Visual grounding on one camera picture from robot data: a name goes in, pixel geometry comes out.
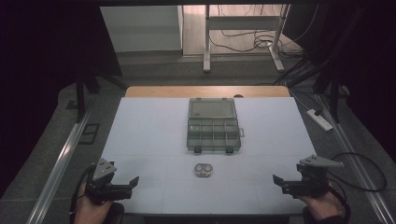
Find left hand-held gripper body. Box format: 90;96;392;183
85;158;134;206

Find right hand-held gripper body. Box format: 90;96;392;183
281;154;346;200

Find person's left hand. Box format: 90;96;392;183
73;182;115;224

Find person's right hand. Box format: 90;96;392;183
298;182;346;222

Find white table mat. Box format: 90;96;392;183
100;96;318;216

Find white power strip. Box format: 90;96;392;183
305;108;334;133

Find small grey two-well case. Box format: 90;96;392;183
193;162;214;178

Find clear plastic compartment box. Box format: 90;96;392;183
186;97;246;154

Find black metal stand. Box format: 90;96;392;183
313;62;344;124
74;69;128;123

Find wooden table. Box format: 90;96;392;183
124;85;291;99

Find black curtain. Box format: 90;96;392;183
0;0;123;199
281;0;396;157

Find white cabinet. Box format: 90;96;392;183
99;5;184;53

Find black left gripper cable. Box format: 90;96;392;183
68;163;96;223

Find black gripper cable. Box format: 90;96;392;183
68;163;96;223
326;151;388;193

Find aluminium floor rail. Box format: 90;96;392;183
313;92;396;224
25;114;92;224

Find black floor frame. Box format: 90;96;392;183
78;122;101;146

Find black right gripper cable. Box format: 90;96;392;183
326;151;388;193

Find thick black cable bundle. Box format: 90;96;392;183
273;56;325;89

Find black floor cables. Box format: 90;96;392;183
207;4;320;60

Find white desk frame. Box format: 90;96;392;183
202;4;291;75

